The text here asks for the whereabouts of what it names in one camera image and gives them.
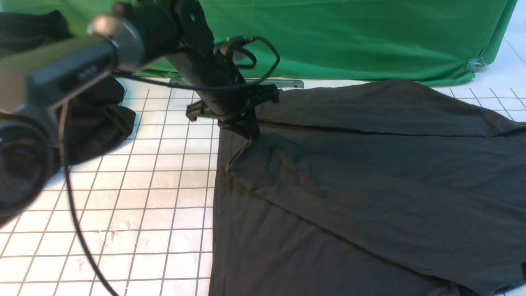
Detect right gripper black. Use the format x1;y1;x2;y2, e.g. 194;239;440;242
186;84;279;124

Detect gray metal bar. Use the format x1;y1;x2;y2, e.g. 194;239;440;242
169;78;305;89

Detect green backdrop cloth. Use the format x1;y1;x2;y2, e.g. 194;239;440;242
0;0;518;87

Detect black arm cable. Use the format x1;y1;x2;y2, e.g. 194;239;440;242
58;37;281;296

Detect dark gray long-sleeve shirt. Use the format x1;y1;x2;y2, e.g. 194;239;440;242
209;81;526;296

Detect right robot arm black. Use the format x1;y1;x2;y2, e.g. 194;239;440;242
1;0;280;225

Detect black crumpled cloth pile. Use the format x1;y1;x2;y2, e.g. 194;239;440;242
1;11;136;184

